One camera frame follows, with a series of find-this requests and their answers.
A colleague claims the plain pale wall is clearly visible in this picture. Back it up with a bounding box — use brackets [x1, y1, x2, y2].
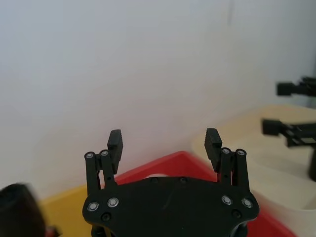
[0, 0, 316, 200]

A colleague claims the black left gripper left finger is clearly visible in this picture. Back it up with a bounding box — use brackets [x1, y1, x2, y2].
[84, 129, 124, 197]

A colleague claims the red plastic bin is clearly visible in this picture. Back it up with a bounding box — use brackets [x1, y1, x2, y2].
[115, 151, 296, 237]

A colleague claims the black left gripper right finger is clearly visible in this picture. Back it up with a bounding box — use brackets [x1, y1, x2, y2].
[204, 128, 251, 193]

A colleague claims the person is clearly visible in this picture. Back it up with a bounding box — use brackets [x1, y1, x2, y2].
[0, 182, 46, 237]

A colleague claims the yellow plastic bin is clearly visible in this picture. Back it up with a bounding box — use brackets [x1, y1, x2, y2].
[40, 185, 93, 237]

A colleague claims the cream plastic bin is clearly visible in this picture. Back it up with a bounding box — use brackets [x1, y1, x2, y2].
[191, 105, 316, 237]

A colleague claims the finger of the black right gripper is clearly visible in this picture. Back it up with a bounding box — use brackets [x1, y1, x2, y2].
[261, 118, 316, 149]
[276, 77, 316, 97]

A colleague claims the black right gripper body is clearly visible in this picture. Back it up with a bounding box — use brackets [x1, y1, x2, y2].
[307, 148, 316, 179]

